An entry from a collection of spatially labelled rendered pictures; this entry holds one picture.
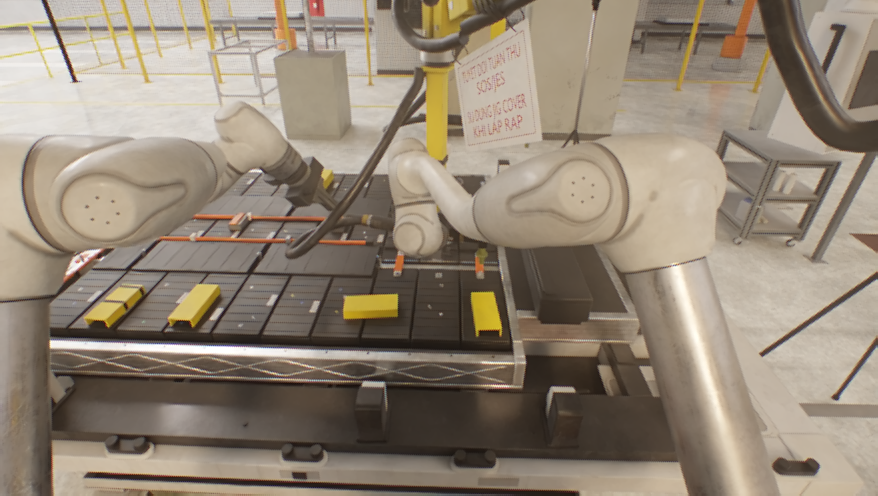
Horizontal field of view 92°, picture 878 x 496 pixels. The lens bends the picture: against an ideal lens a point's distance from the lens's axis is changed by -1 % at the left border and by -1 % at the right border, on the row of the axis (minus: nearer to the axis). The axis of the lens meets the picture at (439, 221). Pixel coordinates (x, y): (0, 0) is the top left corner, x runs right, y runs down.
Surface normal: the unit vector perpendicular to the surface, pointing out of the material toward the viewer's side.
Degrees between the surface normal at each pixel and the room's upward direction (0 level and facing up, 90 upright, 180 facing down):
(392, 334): 0
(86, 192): 81
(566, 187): 57
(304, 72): 90
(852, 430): 0
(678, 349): 70
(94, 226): 75
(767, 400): 0
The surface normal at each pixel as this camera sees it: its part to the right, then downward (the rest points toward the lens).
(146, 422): 0.01, -0.87
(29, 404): 0.99, -0.11
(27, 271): 0.93, 0.24
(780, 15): -0.62, 0.45
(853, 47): -0.92, 0.19
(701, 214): 0.41, -0.13
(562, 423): -0.03, 0.50
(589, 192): 0.14, -0.08
